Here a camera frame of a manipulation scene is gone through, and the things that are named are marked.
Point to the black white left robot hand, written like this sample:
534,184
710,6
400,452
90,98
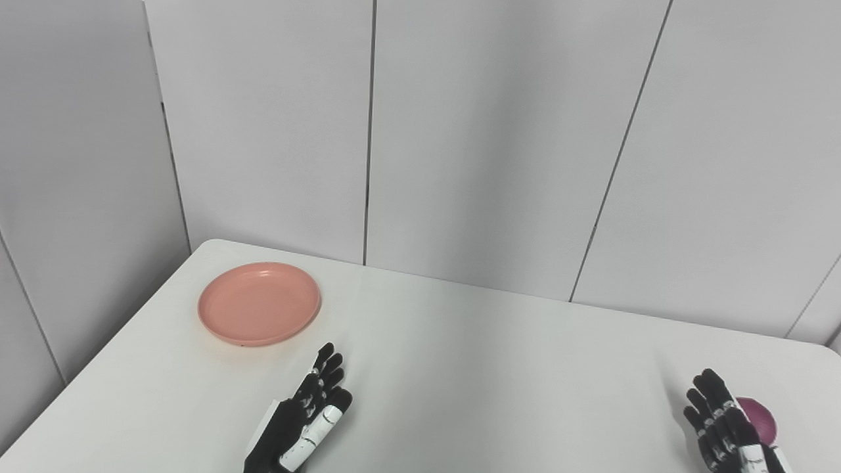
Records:
282,433

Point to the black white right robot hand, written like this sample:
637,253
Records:
723,433

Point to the purple red onion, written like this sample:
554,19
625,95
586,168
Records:
763,420

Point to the pink round plate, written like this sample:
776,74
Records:
259,303

